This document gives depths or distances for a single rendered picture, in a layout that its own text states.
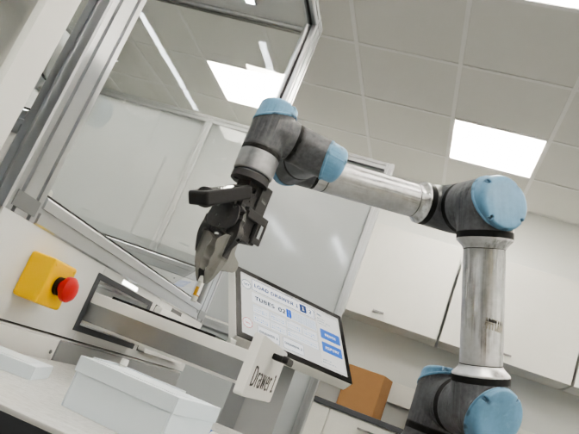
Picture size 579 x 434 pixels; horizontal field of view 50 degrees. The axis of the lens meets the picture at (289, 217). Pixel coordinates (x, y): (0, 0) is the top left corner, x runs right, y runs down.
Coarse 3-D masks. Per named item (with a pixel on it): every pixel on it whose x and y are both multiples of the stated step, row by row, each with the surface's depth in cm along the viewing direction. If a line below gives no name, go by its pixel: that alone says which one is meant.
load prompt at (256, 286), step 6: (252, 282) 221; (258, 282) 224; (252, 288) 219; (258, 288) 221; (264, 288) 224; (270, 288) 226; (264, 294) 221; (270, 294) 224; (276, 294) 226; (282, 294) 229; (276, 300) 224; (282, 300) 227; (288, 300) 229; (294, 300) 232; (288, 306) 227; (294, 306) 229; (300, 306) 232; (306, 306) 234; (300, 312) 229; (306, 312) 232; (312, 312) 235; (312, 318) 232
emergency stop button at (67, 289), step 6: (60, 282) 95; (66, 282) 94; (72, 282) 94; (60, 288) 93; (66, 288) 94; (72, 288) 95; (78, 288) 97; (60, 294) 93; (66, 294) 94; (72, 294) 95; (60, 300) 94; (66, 300) 94
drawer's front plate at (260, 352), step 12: (264, 336) 108; (252, 348) 107; (264, 348) 110; (276, 348) 121; (252, 360) 106; (264, 360) 113; (240, 372) 106; (252, 372) 108; (264, 372) 117; (276, 372) 128; (240, 384) 105; (276, 384) 132; (252, 396) 114; (264, 396) 124
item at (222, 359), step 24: (96, 312) 115; (120, 312) 114; (144, 312) 114; (120, 336) 113; (144, 336) 112; (168, 336) 111; (192, 336) 111; (192, 360) 109; (216, 360) 109; (240, 360) 108
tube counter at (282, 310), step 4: (280, 308) 223; (284, 308) 224; (280, 312) 221; (284, 312) 223; (288, 312) 224; (292, 312) 226; (288, 316) 223; (292, 316) 224; (296, 316) 226; (300, 316) 228; (296, 320) 225; (300, 320) 226; (304, 320) 228; (308, 320) 230; (312, 320) 231; (304, 324) 226; (308, 324) 228; (312, 324) 230; (312, 328) 228
